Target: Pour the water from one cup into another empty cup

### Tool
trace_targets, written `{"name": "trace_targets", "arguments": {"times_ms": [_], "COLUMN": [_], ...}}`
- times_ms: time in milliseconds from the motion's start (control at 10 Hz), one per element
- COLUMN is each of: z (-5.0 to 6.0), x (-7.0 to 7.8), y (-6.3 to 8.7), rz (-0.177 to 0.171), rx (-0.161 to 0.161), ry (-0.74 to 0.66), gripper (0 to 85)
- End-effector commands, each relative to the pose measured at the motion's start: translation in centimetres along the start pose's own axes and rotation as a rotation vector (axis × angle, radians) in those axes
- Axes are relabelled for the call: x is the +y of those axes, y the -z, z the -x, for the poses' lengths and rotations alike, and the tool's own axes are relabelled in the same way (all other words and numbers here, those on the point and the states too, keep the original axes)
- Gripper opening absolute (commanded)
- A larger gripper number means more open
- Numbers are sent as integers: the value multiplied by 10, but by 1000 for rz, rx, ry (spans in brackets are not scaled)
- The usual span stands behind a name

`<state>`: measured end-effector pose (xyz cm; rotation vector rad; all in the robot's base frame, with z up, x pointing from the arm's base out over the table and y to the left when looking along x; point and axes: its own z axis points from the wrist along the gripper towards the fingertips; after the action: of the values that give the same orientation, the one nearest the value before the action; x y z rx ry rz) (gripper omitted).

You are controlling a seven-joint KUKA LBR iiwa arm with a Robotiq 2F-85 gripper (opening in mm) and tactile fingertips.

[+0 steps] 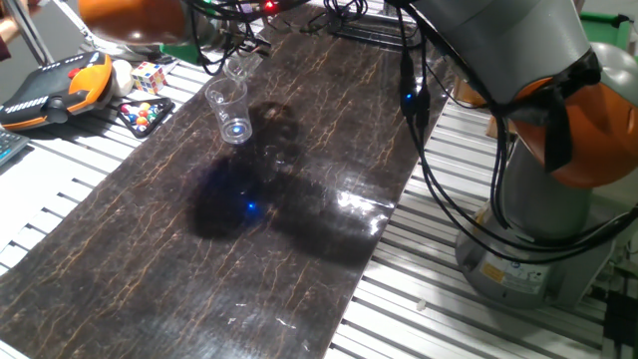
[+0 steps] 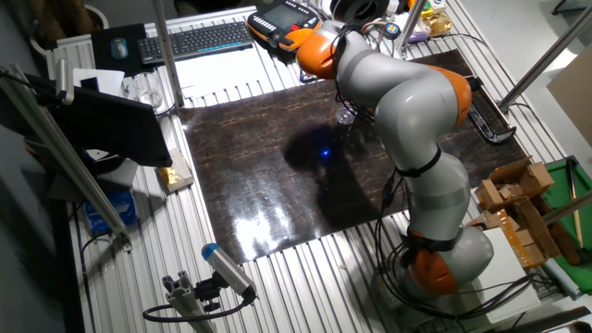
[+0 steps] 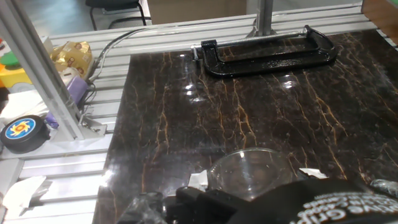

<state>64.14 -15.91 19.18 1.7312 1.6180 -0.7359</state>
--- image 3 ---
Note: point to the purple tube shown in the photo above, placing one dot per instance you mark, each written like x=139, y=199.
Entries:
x=76, y=90

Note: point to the dark marble pattern mat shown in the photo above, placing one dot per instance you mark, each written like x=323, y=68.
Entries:
x=280, y=109

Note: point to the shiny gold ornament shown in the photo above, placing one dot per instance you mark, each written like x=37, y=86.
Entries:
x=73, y=57

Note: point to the small clear glass jar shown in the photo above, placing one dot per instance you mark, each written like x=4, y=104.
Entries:
x=248, y=174

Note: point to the yellow green plastic toy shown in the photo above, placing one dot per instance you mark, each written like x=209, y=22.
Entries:
x=12, y=77

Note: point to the white cloth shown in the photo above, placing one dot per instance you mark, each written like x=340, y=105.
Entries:
x=21, y=102

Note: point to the aluminium frame strut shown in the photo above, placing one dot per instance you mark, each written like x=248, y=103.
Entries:
x=264, y=15
x=40, y=71

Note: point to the black chair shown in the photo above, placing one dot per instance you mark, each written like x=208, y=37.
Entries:
x=112, y=3

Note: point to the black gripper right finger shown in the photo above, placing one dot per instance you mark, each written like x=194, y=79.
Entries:
x=326, y=205

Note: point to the crumpled white paper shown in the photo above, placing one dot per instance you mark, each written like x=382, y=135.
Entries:
x=21, y=189

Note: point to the brown cardboard sheet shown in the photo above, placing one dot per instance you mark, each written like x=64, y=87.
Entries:
x=382, y=15

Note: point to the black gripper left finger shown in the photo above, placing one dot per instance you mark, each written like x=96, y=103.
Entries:
x=205, y=208

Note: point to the small round black puck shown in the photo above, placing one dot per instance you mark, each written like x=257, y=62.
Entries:
x=20, y=133

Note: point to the large tan cardboard box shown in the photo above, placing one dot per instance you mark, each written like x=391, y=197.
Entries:
x=196, y=11

